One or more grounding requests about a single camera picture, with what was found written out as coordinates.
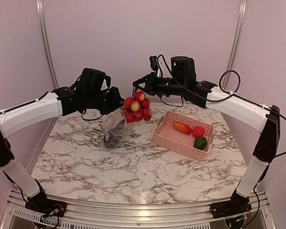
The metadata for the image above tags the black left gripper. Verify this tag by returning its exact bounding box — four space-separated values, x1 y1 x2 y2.
84 86 126 115

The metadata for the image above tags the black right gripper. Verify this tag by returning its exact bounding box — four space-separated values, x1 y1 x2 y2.
133 72 186 97

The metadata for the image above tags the bunch of red lychees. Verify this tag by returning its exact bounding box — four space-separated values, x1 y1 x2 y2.
122 87 152 124

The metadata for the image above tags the dark purple eggplant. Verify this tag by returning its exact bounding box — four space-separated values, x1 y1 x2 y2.
103 120 126 149

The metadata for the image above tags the clear zip top bag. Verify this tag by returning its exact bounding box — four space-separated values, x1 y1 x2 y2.
101 105 136 151

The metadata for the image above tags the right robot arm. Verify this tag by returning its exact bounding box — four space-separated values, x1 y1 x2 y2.
133 56 280 214

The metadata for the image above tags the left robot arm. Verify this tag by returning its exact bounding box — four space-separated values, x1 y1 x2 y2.
0 68 123 212

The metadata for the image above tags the pink plastic basket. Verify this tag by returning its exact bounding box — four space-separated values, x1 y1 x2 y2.
153 111 215 161

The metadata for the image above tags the orange carrot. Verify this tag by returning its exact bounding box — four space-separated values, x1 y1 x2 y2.
173 122 192 135

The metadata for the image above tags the red strawberry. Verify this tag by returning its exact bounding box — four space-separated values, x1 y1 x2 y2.
192 126 205 138

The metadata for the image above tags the green avocado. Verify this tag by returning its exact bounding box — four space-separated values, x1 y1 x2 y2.
194 136 207 150

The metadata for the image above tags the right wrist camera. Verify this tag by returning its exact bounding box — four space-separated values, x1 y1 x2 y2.
149 56 163 77

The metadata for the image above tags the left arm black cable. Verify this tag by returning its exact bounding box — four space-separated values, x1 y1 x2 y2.
71 75 110 121

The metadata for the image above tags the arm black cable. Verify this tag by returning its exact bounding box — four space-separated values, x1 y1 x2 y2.
71 75 110 121
156 54 286 158

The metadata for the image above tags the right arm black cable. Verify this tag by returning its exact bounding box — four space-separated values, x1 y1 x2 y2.
156 54 286 158

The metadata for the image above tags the left aluminium corner post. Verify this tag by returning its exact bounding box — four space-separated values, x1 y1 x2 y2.
36 0 59 89

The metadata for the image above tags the aluminium corner post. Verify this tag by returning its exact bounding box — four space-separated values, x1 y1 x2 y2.
36 0 59 89
226 0 248 70

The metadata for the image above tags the aluminium front table rail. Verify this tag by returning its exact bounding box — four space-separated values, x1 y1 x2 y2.
0 189 277 229

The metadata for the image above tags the right aluminium corner post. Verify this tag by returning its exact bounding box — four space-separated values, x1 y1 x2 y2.
226 0 248 70

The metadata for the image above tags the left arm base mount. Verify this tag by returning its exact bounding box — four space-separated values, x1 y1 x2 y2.
25 199 67 217

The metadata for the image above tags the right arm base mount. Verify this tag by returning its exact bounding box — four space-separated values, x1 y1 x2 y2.
209 200 252 219

